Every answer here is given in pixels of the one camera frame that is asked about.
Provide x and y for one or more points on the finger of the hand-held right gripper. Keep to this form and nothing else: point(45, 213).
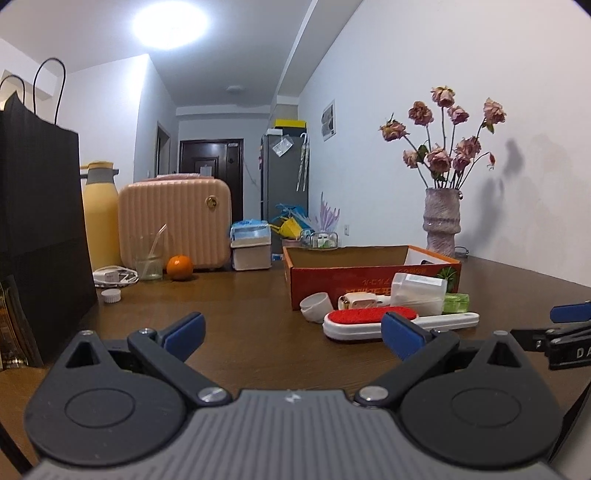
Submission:
point(531, 339)
point(571, 314)

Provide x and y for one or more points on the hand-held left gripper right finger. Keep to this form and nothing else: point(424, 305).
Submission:
point(401, 336)

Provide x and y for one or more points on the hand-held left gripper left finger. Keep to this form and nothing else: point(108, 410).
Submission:
point(187, 334)

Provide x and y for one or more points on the white plastic bottle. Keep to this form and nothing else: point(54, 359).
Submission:
point(420, 293)

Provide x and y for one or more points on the orange cardboard box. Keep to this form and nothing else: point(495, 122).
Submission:
point(341, 279)

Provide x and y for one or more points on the small white cup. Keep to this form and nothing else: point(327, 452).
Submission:
point(317, 308)

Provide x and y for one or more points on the red and white lint brush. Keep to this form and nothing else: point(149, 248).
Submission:
point(355, 323)

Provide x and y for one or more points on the white charger adapter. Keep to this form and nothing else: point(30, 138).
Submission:
point(362, 302)

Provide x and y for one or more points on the green packet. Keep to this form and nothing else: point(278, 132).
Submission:
point(457, 303)

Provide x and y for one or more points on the orange fruit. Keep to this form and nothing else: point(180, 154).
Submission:
point(179, 267)

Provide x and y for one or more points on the clear glass cup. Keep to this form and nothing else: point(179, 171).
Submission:
point(148, 267)

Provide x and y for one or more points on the white bottle cap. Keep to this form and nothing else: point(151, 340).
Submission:
point(111, 296)

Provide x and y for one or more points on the clear drinking straw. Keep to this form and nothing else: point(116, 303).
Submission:
point(159, 240)

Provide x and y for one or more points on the white bin with blue bag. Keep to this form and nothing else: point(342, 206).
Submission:
point(250, 249)

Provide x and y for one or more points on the pink ribbed suitcase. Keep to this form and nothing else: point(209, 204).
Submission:
point(184, 221)

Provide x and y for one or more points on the pink ribbed vase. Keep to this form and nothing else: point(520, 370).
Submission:
point(442, 221)

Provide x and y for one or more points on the purple feathery plant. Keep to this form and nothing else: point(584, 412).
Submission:
point(328, 214)

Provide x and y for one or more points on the yellow thermos bottle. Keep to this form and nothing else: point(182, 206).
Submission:
point(100, 217)

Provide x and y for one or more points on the yellow watering can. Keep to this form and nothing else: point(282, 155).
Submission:
point(288, 228)

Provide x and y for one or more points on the dark brown door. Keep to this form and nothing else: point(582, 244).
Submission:
point(212, 184)

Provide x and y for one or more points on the blue plastic thing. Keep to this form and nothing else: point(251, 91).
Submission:
point(288, 211)

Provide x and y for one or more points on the grey refrigerator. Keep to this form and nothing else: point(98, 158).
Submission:
point(281, 184)

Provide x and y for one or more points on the dried pink roses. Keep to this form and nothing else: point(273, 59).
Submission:
point(438, 157)

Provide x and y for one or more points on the black paper bag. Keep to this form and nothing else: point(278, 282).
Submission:
point(41, 207)

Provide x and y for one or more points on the hanging folded umbrella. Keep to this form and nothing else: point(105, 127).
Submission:
point(302, 161)

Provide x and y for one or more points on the paper sheet on refrigerator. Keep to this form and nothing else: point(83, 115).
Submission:
point(282, 146)

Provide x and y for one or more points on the yellow box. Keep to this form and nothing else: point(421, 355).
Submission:
point(290, 124)

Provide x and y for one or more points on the small ceiling lamp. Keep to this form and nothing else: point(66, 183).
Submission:
point(235, 88)

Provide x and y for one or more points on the bright ceiling light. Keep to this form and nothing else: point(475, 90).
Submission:
point(170, 21)

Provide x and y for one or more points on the side door frame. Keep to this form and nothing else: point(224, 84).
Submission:
point(162, 150)

